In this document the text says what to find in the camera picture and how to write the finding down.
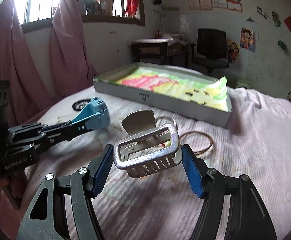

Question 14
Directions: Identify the white shallow cardboard box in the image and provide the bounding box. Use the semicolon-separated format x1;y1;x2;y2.
93;62;232;127

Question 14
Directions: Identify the brown thin bangle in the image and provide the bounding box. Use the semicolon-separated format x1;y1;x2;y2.
179;131;214;156

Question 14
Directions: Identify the green wall tag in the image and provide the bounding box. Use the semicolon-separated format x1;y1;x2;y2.
277;40;287;51

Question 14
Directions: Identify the beige hair claw clip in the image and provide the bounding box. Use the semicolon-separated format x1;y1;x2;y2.
113;110;182;178

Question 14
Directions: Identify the black office chair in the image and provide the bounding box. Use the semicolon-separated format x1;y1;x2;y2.
191;28;231;76

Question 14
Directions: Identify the green stool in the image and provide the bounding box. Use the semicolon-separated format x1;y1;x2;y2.
235;77;250;89

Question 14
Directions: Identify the dark wooden desk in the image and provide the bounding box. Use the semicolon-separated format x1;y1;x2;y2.
129;38;190;68

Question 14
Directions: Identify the black braided bracelet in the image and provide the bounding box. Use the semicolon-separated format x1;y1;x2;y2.
72;99;91;112

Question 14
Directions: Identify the blue smart watch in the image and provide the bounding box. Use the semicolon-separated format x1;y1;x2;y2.
71;97;110;131

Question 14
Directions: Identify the pink curtain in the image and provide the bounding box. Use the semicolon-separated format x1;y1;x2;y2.
0;0;96;126

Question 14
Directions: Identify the cartoon wall poster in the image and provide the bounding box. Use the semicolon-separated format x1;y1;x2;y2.
240;28;255;51

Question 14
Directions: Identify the silver bangle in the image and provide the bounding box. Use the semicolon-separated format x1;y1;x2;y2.
155;116;178;129

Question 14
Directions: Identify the colourful paper box liner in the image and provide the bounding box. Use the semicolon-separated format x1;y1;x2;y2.
114;67;229;112

